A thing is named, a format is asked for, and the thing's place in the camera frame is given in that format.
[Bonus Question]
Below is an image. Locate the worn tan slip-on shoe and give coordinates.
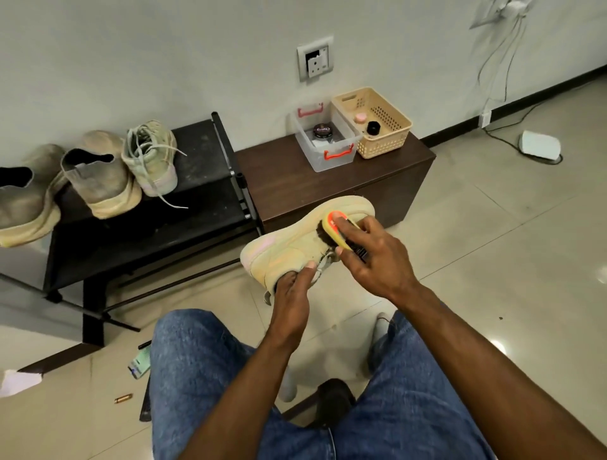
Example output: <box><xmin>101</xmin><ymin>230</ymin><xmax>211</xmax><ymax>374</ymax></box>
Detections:
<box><xmin>0</xmin><ymin>144</ymin><xmax>68</xmax><ymax>250</ymax></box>
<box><xmin>59</xmin><ymin>131</ymin><xmax>144</xmax><ymax>220</ymax></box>

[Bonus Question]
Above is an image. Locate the black remote control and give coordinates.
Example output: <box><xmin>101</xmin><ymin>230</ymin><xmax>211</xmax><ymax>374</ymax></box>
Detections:
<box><xmin>139</xmin><ymin>379</ymin><xmax>153</xmax><ymax>423</ymax></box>

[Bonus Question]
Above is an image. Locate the white cable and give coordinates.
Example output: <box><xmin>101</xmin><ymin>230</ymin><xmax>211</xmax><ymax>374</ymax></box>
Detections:
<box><xmin>471</xmin><ymin>14</ymin><xmax>532</xmax><ymax>155</ymax></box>

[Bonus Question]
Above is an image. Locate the person's left hand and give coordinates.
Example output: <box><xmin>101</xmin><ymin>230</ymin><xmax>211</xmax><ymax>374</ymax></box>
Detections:
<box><xmin>266</xmin><ymin>263</ymin><xmax>321</xmax><ymax>347</ymax></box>

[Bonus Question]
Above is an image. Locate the dark brown wooden cabinet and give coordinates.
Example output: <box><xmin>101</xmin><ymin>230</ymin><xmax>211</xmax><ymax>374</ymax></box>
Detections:
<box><xmin>234</xmin><ymin>131</ymin><xmax>438</xmax><ymax>235</ymax></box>

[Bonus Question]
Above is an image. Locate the black metal shoe rack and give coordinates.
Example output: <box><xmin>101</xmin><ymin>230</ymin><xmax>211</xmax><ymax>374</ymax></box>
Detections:
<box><xmin>0</xmin><ymin>112</ymin><xmax>265</xmax><ymax>348</ymax></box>

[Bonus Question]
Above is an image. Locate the person's right forearm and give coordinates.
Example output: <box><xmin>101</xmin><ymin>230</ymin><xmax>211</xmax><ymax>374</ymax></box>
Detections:
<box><xmin>393</xmin><ymin>279</ymin><xmax>607</xmax><ymax>460</ymax></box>

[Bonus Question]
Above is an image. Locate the person's leg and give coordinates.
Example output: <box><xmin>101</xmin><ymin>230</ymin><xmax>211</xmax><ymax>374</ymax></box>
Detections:
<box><xmin>150</xmin><ymin>308</ymin><xmax>328</xmax><ymax>460</ymax></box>
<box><xmin>327</xmin><ymin>311</ymin><xmax>499</xmax><ymax>460</ymax></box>

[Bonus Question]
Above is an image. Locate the person's right hand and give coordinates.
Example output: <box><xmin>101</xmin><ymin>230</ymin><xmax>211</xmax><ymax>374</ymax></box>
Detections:
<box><xmin>334</xmin><ymin>215</ymin><xmax>420</xmax><ymax>305</ymax></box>

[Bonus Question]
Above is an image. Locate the green paper packet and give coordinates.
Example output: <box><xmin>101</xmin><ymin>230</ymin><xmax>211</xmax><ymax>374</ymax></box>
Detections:
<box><xmin>128</xmin><ymin>347</ymin><xmax>153</xmax><ymax>380</ymax></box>

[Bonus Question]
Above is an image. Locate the person's left forearm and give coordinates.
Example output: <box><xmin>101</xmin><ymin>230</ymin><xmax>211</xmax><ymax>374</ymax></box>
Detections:
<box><xmin>180</xmin><ymin>332</ymin><xmax>310</xmax><ymax>460</ymax></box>

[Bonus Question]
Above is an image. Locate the white router box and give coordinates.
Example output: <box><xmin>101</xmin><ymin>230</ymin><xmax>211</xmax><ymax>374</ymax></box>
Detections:
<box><xmin>518</xmin><ymin>130</ymin><xmax>563</xmax><ymax>162</ymax></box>

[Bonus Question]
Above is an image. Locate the beige plastic basket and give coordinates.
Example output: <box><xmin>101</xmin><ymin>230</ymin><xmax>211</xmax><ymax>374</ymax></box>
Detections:
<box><xmin>331</xmin><ymin>87</ymin><xmax>414</xmax><ymax>159</ymax></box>

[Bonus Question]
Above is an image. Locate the pale green lace-up shoe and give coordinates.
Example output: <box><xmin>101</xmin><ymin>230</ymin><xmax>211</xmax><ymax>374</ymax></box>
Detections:
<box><xmin>239</xmin><ymin>195</ymin><xmax>377</xmax><ymax>295</ymax></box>
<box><xmin>121</xmin><ymin>120</ymin><xmax>189</xmax><ymax>210</ymax></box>

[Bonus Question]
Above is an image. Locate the white paper sheet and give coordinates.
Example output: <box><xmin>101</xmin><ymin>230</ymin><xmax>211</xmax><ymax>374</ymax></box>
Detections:
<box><xmin>0</xmin><ymin>368</ymin><xmax>44</xmax><ymax>398</ymax></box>

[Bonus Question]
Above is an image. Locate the white wall socket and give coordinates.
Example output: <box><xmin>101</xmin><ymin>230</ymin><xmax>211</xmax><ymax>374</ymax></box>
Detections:
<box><xmin>296</xmin><ymin>36</ymin><xmax>336</xmax><ymax>83</ymax></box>

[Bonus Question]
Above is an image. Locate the person's right leg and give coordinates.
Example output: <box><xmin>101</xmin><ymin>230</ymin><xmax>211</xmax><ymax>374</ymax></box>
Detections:
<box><xmin>327</xmin><ymin>311</ymin><xmax>499</xmax><ymax>460</ymax></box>

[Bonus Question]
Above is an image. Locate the person's left leg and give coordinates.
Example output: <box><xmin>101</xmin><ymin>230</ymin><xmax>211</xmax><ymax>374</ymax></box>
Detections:
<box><xmin>150</xmin><ymin>308</ymin><xmax>328</xmax><ymax>460</ymax></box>

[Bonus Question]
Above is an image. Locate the black orange shoe brush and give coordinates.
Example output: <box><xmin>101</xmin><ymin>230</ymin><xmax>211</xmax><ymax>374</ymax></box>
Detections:
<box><xmin>317</xmin><ymin>210</ymin><xmax>371</xmax><ymax>265</ymax></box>

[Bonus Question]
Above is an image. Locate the clear plastic storage box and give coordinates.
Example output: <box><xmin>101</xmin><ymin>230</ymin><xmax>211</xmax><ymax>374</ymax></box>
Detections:
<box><xmin>290</xmin><ymin>101</ymin><xmax>362</xmax><ymax>173</ymax></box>

